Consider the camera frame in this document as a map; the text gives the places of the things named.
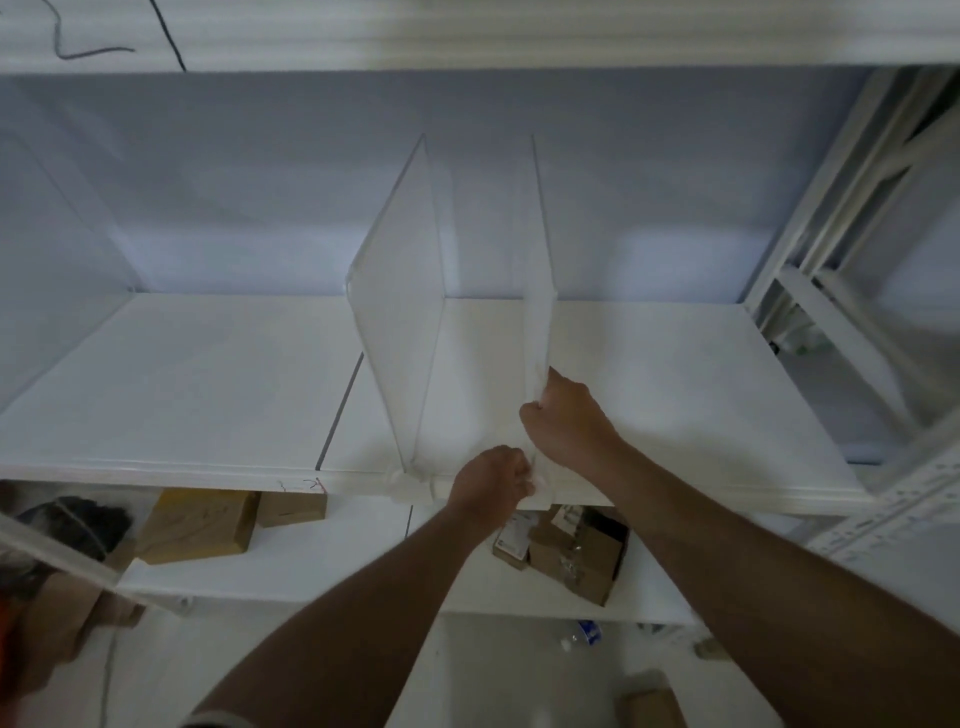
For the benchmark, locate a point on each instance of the person's right hand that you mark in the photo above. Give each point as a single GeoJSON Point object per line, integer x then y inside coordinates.
{"type": "Point", "coordinates": [574, 427]}

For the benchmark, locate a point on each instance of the person's left hand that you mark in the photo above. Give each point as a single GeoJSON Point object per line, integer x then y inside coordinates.
{"type": "Point", "coordinates": [484, 484]}

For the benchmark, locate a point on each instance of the person's left fingers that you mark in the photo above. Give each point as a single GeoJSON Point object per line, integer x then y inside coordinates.
{"type": "Point", "coordinates": [523, 474]}

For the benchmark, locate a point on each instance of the person's right fingers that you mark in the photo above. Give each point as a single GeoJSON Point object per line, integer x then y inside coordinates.
{"type": "Point", "coordinates": [534, 420]}

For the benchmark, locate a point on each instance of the clear acrylic shelf divider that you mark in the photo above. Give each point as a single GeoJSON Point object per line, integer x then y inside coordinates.
{"type": "Point", "coordinates": [538, 300]}
{"type": "Point", "coordinates": [397, 322]}

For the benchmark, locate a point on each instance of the person's left forearm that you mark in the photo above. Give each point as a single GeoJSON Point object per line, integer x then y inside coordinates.
{"type": "Point", "coordinates": [352, 622]}

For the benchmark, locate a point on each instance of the person's right forearm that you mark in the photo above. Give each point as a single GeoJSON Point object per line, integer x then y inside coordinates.
{"type": "Point", "coordinates": [772, 592]}

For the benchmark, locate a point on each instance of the small white-labelled box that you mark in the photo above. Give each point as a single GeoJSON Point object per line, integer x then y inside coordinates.
{"type": "Point", "coordinates": [514, 540]}

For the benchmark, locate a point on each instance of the open brown cardboard box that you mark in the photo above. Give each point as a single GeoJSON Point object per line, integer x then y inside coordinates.
{"type": "Point", "coordinates": [581, 559]}

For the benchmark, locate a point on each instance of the clear plastic bottle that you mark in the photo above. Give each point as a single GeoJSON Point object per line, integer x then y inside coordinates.
{"type": "Point", "coordinates": [583, 635]}

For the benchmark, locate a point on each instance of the white shelf board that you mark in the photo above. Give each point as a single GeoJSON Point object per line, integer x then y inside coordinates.
{"type": "Point", "coordinates": [450, 30]}
{"type": "Point", "coordinates": [337, 555]}
{"type": "Point", "coordinates": [187, 382]}

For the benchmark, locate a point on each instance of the small brown cardboard box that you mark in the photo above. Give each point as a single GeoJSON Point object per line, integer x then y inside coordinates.
{"type": "Point", "coordinates": [292, 508]}

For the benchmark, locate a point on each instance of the yellow-brown cardboard box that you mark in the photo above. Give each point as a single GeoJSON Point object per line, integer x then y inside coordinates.
{"type": "Point", "coordinates": [195, 525]}

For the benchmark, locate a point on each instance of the black bag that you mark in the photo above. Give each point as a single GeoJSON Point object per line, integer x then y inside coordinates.
{"type": "Point", "coordinates": [71, 525]}

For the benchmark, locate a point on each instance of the white metal rack bar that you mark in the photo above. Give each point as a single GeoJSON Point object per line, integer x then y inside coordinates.
{"type": "Point", "coordinates": [67, 559]}

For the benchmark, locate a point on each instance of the crumpled brown paper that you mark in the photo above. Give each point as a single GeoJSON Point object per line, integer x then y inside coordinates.
{"type": "Point", "coordinates": [60, 615]}

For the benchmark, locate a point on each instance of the white metal rack frame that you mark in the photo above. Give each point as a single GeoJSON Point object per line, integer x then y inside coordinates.
{"type": "Point", "coordinates": [855, 225]}

